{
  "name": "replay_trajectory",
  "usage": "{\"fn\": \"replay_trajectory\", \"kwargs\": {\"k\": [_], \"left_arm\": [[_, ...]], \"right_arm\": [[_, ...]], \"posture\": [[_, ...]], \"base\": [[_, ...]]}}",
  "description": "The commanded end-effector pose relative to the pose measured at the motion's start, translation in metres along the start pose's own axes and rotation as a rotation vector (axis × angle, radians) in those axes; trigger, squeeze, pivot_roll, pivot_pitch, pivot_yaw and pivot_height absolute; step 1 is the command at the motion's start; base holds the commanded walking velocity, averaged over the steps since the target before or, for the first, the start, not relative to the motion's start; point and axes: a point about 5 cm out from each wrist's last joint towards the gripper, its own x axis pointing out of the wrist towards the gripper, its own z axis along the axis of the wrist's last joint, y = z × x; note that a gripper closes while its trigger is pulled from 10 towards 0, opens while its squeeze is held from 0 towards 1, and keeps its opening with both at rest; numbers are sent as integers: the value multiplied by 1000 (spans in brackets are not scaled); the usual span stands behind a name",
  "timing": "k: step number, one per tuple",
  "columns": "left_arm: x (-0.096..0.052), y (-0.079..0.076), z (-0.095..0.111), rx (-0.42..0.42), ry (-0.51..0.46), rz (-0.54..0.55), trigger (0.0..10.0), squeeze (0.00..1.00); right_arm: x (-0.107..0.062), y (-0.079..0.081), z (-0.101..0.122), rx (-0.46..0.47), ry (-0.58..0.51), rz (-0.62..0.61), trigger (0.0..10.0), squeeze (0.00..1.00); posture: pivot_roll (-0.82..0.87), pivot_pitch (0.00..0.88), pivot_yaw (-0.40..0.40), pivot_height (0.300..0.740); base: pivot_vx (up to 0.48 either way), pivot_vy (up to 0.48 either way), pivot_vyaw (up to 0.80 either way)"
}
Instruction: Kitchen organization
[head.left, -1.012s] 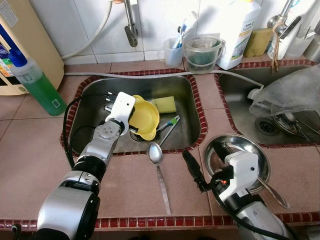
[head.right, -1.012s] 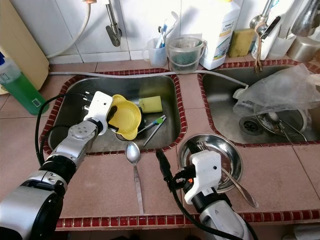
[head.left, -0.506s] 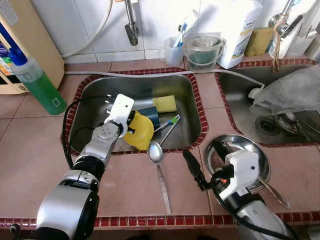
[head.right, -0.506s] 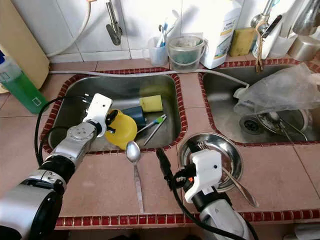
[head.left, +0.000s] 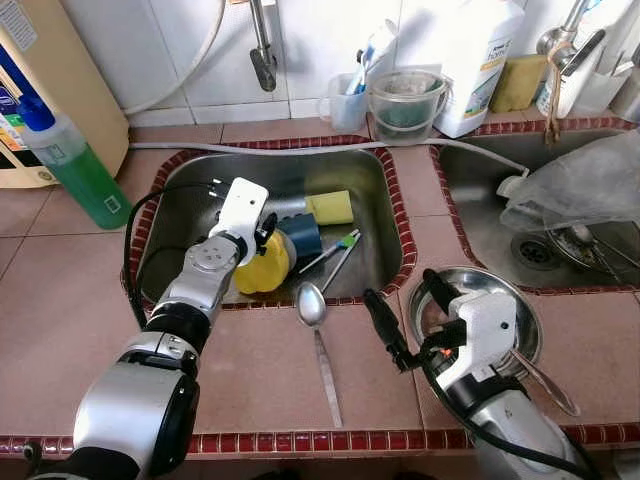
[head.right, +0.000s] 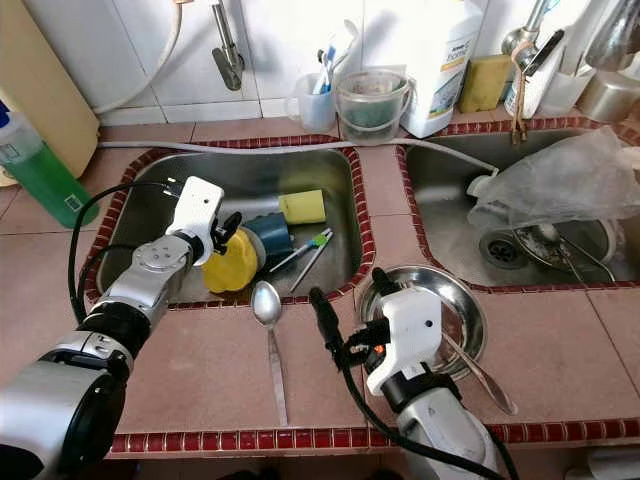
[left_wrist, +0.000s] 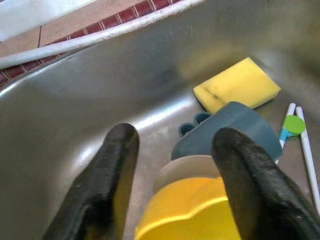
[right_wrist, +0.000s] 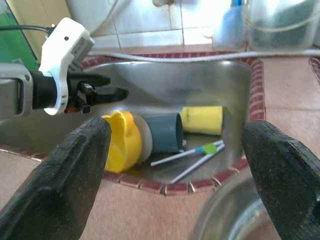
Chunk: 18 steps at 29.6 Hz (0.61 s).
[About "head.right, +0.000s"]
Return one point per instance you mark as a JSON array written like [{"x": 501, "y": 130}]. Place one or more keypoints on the yellow plastic bowl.
[{"x": 230, "y": 268}]

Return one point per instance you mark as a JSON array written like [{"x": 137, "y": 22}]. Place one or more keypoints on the dark blue bunny cup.
[{"x": 272, "y": 238}]

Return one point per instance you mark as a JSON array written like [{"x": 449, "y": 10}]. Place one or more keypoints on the green white plastic utensil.
[
  {"x": 320, "y": 238},
  {"x": 310, "y": 265}
]

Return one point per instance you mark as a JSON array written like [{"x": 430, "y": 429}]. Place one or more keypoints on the steel spoon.
[{"x": 266, "y": 303}]

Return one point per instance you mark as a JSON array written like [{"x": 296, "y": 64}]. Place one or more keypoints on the round steel plate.
[{"x": 460, "y": 320}]

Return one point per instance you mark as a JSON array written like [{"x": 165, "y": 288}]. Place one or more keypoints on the steel fork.
[{"x": 490, "y": 385}]

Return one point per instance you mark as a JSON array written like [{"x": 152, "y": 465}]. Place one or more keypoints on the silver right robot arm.
[{"x": 450, "y": 435}]

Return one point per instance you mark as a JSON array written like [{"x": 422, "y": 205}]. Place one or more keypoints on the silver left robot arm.
[{"x": 80, "y": 400}]

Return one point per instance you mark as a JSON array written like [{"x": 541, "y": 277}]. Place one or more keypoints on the steel sink basin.
[
  {"x": 435, "y": 210},
  {"x": 260, "y": 170}
]

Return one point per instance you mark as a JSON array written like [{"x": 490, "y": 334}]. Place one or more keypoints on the pale yellow sponge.
[{"x": 302, "y": 207}]

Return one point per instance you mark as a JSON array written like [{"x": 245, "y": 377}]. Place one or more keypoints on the clear toothbrush cup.
[{"x": 310, "y": 110}]

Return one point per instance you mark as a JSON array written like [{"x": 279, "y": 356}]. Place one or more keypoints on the clear plastic bucket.
[{"x": 372, "y": 110}]

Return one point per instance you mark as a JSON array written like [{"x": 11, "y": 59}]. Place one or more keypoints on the green dish soap bottle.
[{"x": 50, "y": 180}]

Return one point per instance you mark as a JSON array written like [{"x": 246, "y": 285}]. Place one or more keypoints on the round glass lid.
[{"x": 575, "y": 250}]

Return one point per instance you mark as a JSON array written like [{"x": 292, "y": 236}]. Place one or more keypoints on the clear plastic bag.
[{"x": 550, "y": 180}]

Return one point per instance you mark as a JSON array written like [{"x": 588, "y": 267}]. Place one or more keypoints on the dark yellow sponge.
[{"x": 484, "y": 85}]

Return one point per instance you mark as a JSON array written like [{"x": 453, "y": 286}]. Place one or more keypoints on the white detergent bottle yellow cap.
[{"x": 445, "y": 60}]

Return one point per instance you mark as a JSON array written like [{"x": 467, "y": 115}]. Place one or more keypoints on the beige water filter appliance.
[{"x": 50, "y": 80}]

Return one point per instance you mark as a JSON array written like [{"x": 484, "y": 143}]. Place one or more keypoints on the white bottle green cap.
[{"x": 555, "y": 90}]

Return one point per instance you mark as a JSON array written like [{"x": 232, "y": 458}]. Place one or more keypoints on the chrome sink faucet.
[{"x": 520, "y": 42}]

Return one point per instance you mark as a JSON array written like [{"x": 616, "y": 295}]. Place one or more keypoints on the steel cup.
[{"x": 610, "y": 100}]

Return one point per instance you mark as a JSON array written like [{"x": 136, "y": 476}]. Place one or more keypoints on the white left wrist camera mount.
[{"x": 195, "y": 210}]

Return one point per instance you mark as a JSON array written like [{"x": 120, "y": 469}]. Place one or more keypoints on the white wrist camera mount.
[
  {"x": 410, "y": 330},
  {"x": 195, "y": 210}
]

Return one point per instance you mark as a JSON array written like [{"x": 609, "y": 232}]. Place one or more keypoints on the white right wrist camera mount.
[{"x": 410, "y": 330}]

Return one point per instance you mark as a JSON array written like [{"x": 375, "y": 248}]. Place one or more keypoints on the chrome wall tap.
[{"x": 228, "y": 68}]

